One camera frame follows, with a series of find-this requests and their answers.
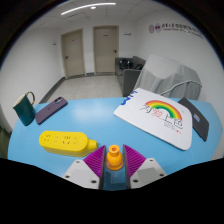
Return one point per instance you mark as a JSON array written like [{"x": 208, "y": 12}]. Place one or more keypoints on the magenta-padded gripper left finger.
[{"x": 95, "y": 163}]

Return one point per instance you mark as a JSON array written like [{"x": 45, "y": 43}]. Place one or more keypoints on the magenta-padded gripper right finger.
[{"x": 135, "y": 161}]

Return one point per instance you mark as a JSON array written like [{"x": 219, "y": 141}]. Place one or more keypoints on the yellow power strip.
[{"x": 65, "y": 142}]

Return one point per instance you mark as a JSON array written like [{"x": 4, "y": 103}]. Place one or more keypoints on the white rainbow-print mouse pad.
[{"x": 156, "y": 116}]

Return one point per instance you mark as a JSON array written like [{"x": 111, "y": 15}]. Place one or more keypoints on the purple smartphone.
[{"x": 50, "y": 110}]

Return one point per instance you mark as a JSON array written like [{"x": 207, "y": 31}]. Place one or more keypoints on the flat black notebook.
[{"x": 198, "y": 118}]

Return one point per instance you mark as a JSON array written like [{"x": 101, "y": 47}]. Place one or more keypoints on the grey sofa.
[{"x": 128, "y": 81}]

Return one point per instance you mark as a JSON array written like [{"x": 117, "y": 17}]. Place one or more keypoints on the dark teal mug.
[{"x": 24, "y": 111}]

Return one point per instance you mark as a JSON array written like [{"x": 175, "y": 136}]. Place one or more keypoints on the grey cloth-covered equipment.
[{"x": 170, "y": 76}]

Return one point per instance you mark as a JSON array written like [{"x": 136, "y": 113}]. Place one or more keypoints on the black bag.
[{"x": 125, "y": 64}]

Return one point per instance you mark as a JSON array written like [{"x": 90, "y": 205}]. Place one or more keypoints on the beige door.
[
  {"x": 106, "y": 50},
  {"x": 73, "y": 53}
]

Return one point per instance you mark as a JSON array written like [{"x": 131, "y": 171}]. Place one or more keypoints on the round ceiling light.
[{"x": 93, "y": 7}]

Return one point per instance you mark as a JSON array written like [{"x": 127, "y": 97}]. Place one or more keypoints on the long ceiling light strip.
[{"x": 86, "y": 7}]

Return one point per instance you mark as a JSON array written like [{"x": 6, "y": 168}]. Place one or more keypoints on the wall logo sign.
[{"x": 173, "y": 30}]

